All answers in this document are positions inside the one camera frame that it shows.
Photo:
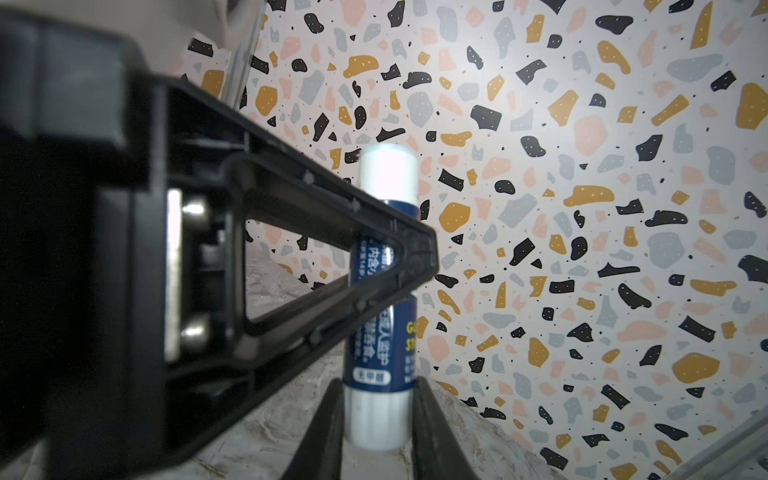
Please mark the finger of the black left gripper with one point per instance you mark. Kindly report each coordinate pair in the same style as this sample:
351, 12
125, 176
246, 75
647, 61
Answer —
272, 258

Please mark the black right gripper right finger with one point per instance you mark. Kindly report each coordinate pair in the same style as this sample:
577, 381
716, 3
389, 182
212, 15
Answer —
435, 451

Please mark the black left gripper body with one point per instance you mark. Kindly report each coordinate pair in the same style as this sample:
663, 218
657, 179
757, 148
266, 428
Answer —
86, 138

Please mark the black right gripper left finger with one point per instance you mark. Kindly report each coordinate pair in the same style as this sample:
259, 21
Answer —
319, 455

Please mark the blue glue stick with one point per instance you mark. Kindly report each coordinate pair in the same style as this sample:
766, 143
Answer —
379, 364

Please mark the left aluminium corner post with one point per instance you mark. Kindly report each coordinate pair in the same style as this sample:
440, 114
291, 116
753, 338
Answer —
238, 67

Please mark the aluminium corner post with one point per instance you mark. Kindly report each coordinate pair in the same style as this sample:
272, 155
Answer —
238, 67
740, 454

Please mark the right aluminium corner post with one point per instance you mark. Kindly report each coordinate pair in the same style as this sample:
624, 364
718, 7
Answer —
740, 454

